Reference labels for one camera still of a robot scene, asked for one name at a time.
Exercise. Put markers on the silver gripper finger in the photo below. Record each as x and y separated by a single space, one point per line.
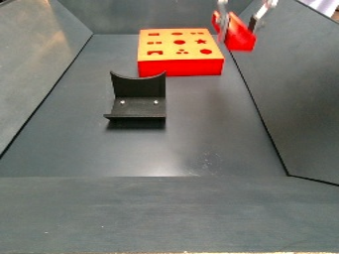
223 19
255 21

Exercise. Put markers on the black curved fixture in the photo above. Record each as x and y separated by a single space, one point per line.
139 97

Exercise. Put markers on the red shape sorter block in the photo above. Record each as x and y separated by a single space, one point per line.
181 52

